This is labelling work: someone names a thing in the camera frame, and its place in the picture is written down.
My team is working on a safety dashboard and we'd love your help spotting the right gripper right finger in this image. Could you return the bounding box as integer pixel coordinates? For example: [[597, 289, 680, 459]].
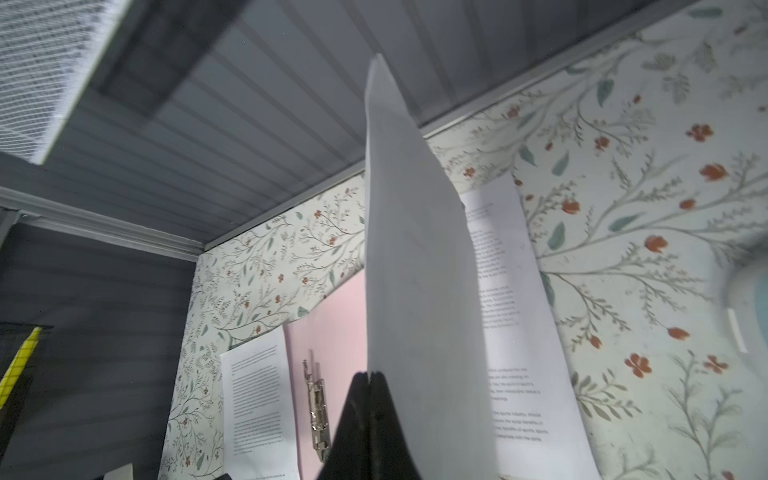
[[369, 372, 420, 480]]

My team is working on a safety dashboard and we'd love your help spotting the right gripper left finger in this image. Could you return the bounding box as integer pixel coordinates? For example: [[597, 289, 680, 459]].
[[318, 373, 369, 480]]

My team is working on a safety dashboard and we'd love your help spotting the printed white paper sheet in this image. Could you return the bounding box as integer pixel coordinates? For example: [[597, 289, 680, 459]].
[[221, 328, 300, 479]]

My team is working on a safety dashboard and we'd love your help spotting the pink file folder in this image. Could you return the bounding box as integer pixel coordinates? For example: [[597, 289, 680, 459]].
[[284, 272, 367, 479]]

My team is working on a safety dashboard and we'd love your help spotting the white paper sheet underneath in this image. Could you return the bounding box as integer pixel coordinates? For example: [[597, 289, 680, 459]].
[[365, 56, 498, 479]]

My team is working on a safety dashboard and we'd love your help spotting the metal folder clip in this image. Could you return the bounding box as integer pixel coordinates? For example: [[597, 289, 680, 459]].
[[302, 360, 331, 463]]

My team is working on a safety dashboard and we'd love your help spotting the yellow marker in basket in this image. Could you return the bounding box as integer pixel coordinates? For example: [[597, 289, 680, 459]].
[[0, 326, 43, 407]]

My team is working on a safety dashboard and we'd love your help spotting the white wire mesh basket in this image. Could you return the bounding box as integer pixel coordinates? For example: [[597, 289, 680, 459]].
[[1, 0, 131, 165]]

